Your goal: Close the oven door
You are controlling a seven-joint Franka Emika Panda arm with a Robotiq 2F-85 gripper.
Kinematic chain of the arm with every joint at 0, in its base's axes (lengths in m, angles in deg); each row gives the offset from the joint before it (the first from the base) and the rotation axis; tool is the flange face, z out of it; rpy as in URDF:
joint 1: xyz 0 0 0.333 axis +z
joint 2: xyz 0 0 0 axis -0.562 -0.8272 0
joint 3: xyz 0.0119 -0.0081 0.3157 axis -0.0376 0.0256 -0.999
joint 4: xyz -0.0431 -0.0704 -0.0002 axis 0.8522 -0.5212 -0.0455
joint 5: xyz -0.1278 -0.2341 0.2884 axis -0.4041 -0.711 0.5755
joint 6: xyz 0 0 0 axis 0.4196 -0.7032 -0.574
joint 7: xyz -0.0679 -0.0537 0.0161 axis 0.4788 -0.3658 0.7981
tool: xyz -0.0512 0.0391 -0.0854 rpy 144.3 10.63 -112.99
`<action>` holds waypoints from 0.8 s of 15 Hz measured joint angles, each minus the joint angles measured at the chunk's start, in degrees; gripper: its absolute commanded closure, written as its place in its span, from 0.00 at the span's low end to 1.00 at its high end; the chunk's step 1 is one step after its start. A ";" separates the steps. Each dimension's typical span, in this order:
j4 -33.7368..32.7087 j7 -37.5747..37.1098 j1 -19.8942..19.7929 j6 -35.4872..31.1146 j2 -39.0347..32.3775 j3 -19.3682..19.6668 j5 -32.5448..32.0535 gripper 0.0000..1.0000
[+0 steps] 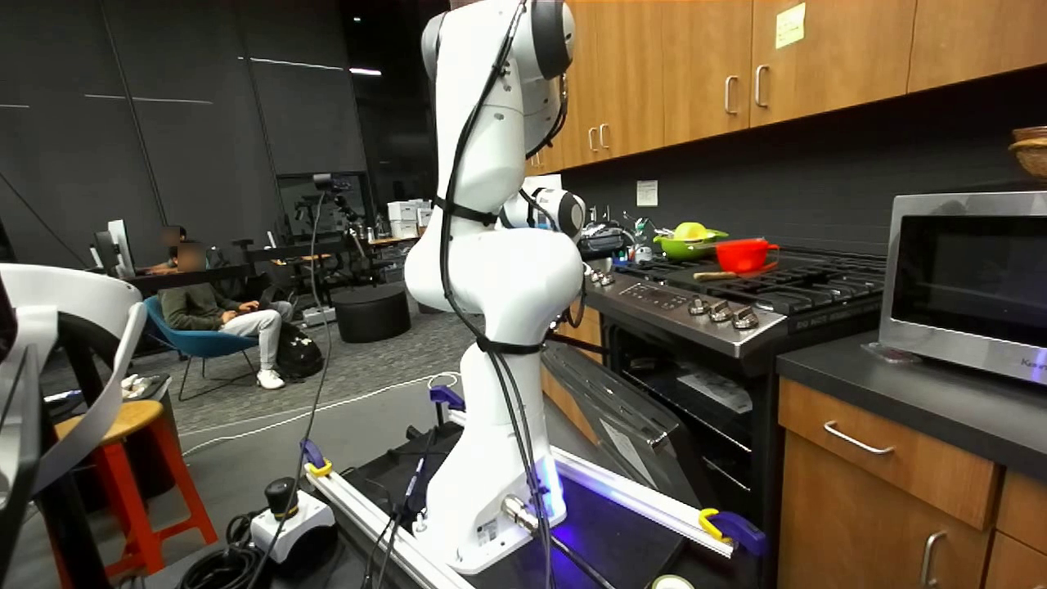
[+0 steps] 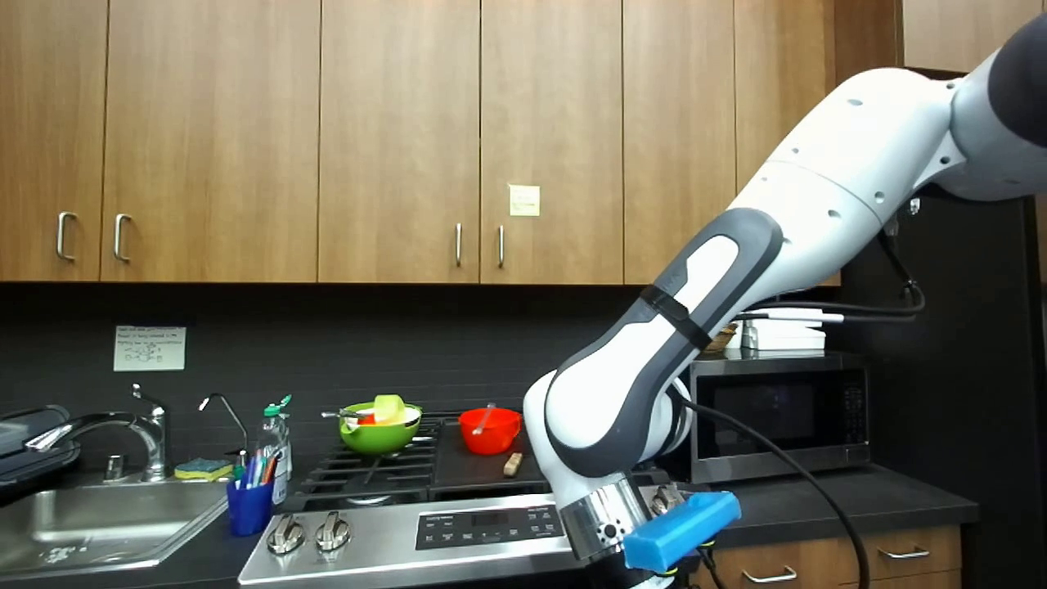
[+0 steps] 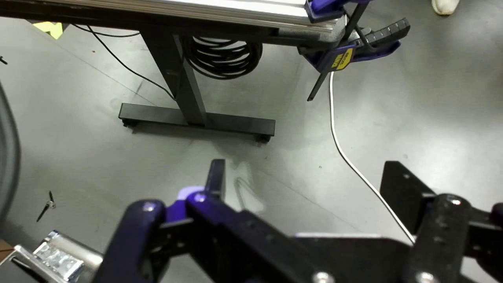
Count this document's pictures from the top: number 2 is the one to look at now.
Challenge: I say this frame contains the wooden upper cabinet door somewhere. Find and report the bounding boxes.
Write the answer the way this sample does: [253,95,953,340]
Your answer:
[313,0,484,287]
[475,0,627,287]
[100,0,324,287]
[0,0,111,286]
[617,0,740,287]
[896,0,1047,78]

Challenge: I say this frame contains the pale yellow square note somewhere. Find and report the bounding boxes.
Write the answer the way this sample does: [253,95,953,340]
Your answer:
[507,180,543,218]

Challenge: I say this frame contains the red pot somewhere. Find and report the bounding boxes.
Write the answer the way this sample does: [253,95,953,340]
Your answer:
[456,403,528,459]

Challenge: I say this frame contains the yellow green toy vegetables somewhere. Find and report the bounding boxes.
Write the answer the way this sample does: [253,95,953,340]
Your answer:
[354,392,422,433]

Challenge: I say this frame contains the yellow green toy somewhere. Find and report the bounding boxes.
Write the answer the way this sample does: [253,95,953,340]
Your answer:
[322,395,429,460]

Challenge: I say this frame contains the black cast iron stove grates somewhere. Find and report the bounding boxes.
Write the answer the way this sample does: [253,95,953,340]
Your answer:
[294,420,557,509]

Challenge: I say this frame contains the black stove control display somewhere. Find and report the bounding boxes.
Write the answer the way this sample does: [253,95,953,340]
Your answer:
[412,499,568,554]

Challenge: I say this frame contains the white box stack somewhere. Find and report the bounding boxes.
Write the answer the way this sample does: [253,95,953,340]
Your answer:
[723,305,831,363]

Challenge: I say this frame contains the stainless steel microwave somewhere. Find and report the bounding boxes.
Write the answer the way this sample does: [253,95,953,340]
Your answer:
[684,358,876,491]

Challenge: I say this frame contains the clear spray bottle green trigger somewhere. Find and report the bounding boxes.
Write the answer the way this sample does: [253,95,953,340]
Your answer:
[257,392,297,507]

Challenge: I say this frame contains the silver stove knob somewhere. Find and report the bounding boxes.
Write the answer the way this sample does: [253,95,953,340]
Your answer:
[313,509,355,554]
[266,515,312,556]

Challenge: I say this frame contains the stainless steel stove range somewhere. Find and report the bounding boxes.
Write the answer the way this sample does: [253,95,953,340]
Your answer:
[236,420,707,589]

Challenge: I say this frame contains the colourful utensil bunch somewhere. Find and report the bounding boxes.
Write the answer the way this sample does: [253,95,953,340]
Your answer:
[240,442,277,491]

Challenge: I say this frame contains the small chrome gooseneck tap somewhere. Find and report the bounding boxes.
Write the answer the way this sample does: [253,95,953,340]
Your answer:
[192,389,253,469]

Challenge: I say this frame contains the wooden upper cabinet side panel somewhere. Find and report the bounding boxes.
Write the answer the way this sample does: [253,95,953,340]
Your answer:
[734,0,845,194]

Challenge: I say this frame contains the blue cup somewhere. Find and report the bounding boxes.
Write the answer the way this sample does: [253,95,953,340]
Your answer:
[222,478,277,539]

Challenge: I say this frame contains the yellow green sponge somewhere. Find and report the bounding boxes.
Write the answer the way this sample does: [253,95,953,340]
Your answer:
[171,455,240,487]

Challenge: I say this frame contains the wooden lower cabinet with drawers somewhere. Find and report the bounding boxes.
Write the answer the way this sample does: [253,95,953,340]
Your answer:
[696,520,968,589]

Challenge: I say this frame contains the chrome kitchen faucet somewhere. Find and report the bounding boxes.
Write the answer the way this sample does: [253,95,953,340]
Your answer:
[30,379,173,487]

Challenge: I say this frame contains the stainless steel sink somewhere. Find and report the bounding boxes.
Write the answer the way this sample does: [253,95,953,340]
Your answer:
[0,478,233,581]

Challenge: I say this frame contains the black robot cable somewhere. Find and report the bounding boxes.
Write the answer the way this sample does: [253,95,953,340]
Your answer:
[747,208,929,326]
[674,389,876,589]

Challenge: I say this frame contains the silver drawer handle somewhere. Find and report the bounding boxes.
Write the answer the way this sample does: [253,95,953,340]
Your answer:
[876,542,935,567]
[740,563,803,589]

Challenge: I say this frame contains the white wall sign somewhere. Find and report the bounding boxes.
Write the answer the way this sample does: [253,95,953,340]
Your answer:
[111,319,190,376]

